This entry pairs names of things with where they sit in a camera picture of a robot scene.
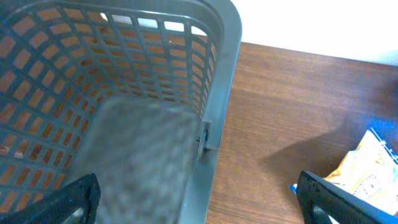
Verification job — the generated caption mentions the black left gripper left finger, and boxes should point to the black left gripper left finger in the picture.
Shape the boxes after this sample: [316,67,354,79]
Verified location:
[1,173,101,224]

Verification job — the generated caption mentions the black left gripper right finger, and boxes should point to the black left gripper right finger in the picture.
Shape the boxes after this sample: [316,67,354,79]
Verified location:
[297,171,397,224]

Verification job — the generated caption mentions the yellow snack bag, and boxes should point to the yellow snack bag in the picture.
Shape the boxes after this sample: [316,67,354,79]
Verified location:
[289,127,398,217]

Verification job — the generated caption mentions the dark grey plastic basket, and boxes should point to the dark grey plastic basket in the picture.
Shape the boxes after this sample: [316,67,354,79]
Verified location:
[1,1,242,223]

